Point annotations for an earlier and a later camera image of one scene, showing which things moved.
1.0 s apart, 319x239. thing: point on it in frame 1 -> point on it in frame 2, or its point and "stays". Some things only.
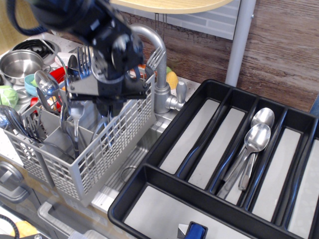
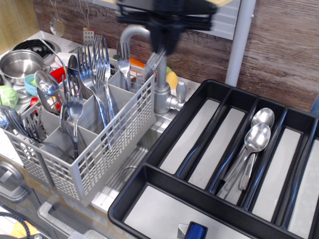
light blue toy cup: (30, 84) stays
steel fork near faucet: (154, 60) stays
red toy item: (59, 74) stays
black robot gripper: (116, 59) -> (166, 18)
